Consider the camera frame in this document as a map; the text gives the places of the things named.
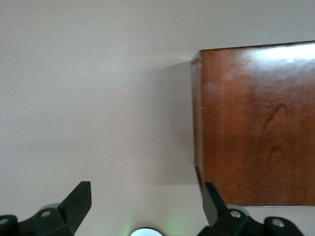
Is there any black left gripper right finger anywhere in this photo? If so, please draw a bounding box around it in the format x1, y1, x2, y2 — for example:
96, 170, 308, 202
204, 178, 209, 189
196, 181, 303, 236

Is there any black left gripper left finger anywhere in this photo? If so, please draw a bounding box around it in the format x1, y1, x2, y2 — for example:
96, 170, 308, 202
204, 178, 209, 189
0, 181, 92, 236

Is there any large table cover sheet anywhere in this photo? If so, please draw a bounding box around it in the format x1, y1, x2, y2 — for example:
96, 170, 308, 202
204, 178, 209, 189
0, 0, 315, 236

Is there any dark wooden drawer cabinet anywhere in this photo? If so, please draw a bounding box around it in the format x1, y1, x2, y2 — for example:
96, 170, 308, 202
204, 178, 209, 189
190, 40, 315, 207

